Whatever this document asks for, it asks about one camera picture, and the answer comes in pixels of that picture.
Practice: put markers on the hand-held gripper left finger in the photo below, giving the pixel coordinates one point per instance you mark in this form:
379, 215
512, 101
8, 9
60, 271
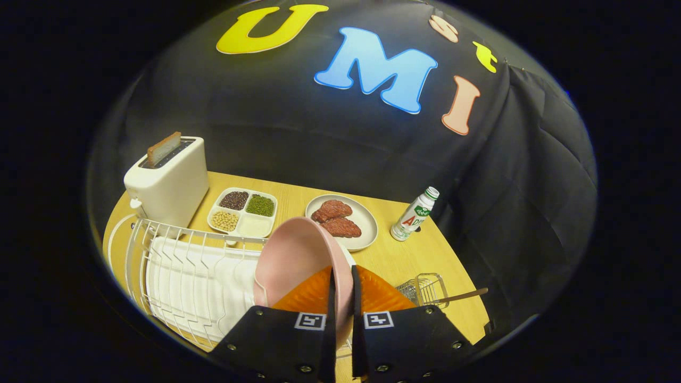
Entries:
331, 346

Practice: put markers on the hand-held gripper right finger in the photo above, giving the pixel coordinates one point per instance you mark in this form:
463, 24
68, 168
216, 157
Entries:
356, 340

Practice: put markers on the pink plate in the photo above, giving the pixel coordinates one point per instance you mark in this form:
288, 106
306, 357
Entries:
298, 255

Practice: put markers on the beige plate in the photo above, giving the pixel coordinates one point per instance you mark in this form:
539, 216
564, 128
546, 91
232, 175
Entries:
367, 223

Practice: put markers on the red meat piece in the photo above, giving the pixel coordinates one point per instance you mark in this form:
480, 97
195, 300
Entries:
343, 227
331, 210

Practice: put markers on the white ribbed drip tray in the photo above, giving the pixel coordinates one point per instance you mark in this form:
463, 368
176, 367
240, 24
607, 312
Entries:
213, 287

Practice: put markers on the white bottle green label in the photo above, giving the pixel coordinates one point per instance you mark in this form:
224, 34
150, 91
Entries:
412, 218

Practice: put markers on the white divided tray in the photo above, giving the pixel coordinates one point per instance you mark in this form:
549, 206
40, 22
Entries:
255, 226

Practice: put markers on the pile of green beans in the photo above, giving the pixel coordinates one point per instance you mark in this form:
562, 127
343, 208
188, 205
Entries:
260, 205

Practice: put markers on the pile of yellow soybeans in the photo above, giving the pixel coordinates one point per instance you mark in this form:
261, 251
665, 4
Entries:
225, 221

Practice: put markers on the pile of dark beans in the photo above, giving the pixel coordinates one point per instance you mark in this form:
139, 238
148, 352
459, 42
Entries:
234, 200

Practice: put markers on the white toaster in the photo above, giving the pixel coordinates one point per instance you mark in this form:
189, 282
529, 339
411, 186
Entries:
170, 191

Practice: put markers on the brown toast slice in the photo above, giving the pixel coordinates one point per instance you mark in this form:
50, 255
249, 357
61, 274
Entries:
162, 149

